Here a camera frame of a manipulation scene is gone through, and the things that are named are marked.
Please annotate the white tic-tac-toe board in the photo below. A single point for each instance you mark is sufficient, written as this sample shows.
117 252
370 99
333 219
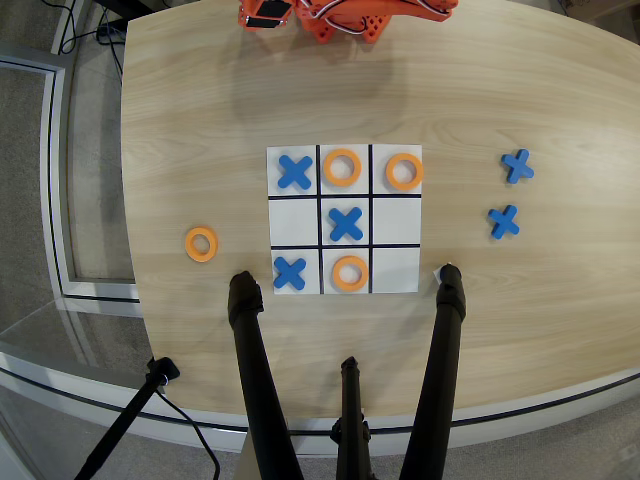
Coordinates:
395 220

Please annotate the blue foam cross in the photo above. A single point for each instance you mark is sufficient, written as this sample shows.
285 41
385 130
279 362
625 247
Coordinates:
346 223
518 166
295 172
504 222
289 273

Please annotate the metal framed glass panel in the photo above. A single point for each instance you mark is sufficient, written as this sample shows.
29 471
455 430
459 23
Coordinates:
55 200

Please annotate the small white tag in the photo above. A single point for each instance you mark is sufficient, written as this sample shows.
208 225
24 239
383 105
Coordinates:
436 274

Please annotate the short black tripod leg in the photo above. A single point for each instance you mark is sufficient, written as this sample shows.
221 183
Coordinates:
351 400

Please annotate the thin black stand pole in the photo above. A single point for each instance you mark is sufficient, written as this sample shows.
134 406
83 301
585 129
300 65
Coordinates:
125 420

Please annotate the cardboard box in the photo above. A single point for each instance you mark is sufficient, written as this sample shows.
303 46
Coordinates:
600 7

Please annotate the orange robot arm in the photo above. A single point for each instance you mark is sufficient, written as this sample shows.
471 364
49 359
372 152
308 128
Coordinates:
310 20

